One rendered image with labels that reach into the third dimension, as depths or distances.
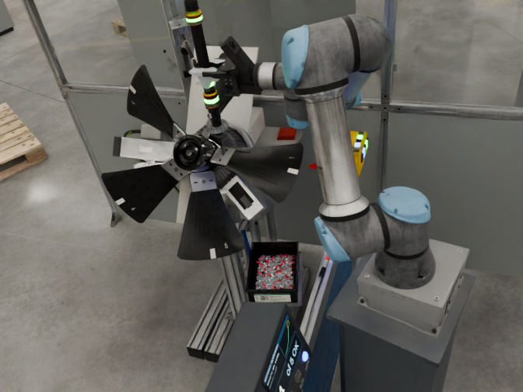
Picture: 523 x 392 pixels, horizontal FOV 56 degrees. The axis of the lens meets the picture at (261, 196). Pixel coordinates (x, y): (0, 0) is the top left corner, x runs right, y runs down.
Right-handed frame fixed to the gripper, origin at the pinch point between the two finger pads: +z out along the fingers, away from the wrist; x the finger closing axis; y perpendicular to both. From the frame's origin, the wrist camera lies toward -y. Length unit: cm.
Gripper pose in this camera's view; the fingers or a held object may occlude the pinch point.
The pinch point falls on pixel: (195, 66)
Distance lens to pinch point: 149.4
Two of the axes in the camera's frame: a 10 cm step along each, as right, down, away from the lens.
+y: 1.2, 7.5, 6.5
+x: 3.2, -6.5, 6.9
